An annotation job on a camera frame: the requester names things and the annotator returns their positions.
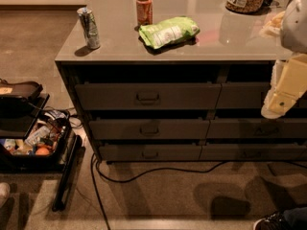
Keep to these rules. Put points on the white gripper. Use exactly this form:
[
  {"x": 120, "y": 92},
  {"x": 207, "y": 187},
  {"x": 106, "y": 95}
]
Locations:
[{"x": 295, "y": 24}]

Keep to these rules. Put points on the drawer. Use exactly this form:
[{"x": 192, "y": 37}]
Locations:
[
  {"x": 140, "y": 129},
  {"x": 257, "y": 128},
  {"x": 132, "y": 96},
  {"x": 254, "y": 152},
  {"x": 155, "y": 152},
  {"x": 242, "y": 95}
]

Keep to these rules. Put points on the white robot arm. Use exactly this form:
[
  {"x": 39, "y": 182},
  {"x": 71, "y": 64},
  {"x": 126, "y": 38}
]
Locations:
[{"x": 291, "y": 26}]

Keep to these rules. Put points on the dark grey drawer cabinet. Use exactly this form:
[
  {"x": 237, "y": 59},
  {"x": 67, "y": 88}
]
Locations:
[{"x": 229, "y": 48}]

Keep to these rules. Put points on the green chip bag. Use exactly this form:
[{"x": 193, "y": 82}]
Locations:
[{"x": 170, "y": 31}]

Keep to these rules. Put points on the black sneaker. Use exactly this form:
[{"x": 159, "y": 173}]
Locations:
[{"x": 274, "y": 221}]

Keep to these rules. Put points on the orange soda can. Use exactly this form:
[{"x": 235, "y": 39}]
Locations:
[{"x": 144, "y": 10}]

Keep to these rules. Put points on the silver tall can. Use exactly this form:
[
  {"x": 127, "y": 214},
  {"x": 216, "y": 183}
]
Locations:
[{"x": 90, "y": 30}]

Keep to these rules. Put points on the black floor bar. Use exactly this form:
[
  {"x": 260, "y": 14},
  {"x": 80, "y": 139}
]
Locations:
[{"x": 68, "y": 174}]

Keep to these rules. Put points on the black bin with items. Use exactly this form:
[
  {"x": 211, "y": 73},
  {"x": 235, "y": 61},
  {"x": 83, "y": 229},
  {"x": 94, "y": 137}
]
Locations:
[{"x": 50, "y": 131}]

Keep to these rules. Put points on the orange fruit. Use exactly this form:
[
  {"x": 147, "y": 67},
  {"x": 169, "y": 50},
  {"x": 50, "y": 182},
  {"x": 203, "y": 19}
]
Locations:
[{"x": 42, "y": 151}]

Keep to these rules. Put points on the black case lid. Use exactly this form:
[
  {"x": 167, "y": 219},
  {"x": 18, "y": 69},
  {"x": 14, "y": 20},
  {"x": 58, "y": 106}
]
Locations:
[{"x": 26, "y": 91}]

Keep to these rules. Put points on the white shoe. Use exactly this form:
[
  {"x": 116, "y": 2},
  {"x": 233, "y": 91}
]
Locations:
[{"x": 4, "y": 193}]

